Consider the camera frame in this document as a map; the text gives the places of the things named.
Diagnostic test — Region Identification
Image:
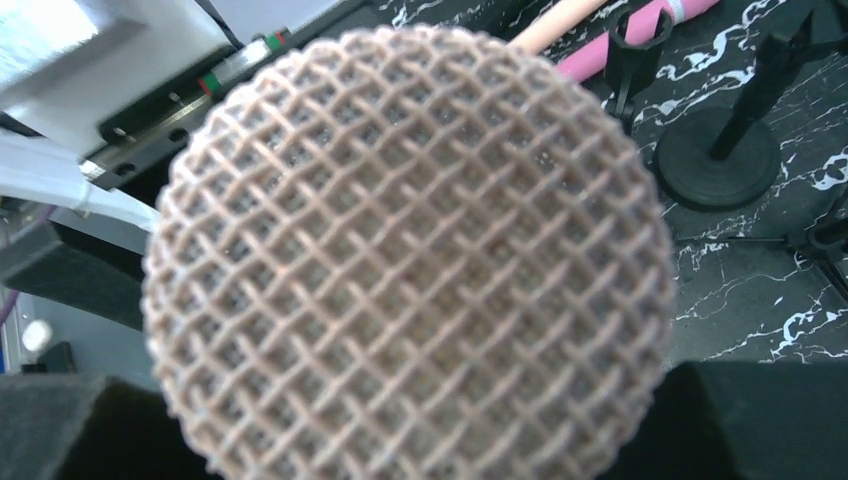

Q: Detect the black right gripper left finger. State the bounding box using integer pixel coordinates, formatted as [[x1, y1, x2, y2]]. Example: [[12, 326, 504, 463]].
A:
[[1, 374, 212, 479]]

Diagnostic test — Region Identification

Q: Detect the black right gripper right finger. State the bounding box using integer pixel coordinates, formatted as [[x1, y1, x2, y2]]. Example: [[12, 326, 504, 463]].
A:
[[603, 361, 847, 479]]

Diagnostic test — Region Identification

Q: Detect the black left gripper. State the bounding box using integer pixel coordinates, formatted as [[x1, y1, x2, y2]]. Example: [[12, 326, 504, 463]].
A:
[[1, 1, 371, 331]]

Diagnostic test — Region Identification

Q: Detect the black tripod shock-mount stand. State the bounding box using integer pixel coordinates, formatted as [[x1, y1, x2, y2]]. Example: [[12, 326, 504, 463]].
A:
[[675, 187, 847, 303]]

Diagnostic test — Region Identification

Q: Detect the black round-base microphone stand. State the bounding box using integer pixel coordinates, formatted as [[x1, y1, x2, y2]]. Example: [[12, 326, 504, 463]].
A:
[[653, 5, 847, 212]]

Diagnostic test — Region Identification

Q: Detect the beige microphone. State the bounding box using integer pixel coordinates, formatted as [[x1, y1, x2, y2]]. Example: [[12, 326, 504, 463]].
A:
[[509, 0, 605, 55], [142, 26, 675, 479]]

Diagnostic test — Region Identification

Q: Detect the pink microphone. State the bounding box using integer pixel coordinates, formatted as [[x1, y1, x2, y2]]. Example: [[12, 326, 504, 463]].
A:
[[557, 0, 718, 83]]

